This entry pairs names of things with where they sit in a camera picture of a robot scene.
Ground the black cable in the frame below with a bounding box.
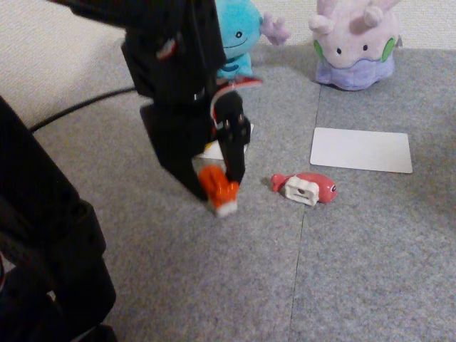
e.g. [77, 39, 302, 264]
[27, 87, 138, 132]

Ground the pink tuna sushi toy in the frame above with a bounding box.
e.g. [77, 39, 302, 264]
[271, 172, 338, 207]

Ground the blue Wooper plush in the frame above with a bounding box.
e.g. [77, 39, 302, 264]
[213, 0, 292, 82]

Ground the grey felt floor mat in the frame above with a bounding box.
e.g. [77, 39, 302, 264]
[290, 46, 456, 342]
[28, 44, 323, 342]

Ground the purple Goomy plush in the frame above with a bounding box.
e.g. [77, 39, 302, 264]
[308, 0, 402, 92]

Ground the orange shrimp sushi toy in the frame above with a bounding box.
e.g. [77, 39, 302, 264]
[198, 165, 240, 218]

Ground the white rectangular card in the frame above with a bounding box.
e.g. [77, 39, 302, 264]
[309, 127, 413, 175]
[194, 123, 255, 168]

